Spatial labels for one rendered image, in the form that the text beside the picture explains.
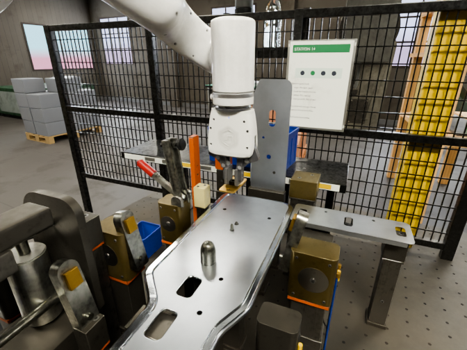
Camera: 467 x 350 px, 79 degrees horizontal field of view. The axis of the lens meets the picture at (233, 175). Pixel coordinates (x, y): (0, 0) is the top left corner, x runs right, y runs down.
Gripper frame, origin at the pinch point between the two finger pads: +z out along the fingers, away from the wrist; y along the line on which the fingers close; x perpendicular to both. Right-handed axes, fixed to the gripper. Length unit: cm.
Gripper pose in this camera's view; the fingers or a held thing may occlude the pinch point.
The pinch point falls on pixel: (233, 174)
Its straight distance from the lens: 64.5
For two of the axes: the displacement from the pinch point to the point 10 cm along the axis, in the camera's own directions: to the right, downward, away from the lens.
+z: 0.0, 9.2, 3.8
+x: 3.9, -3.5, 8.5
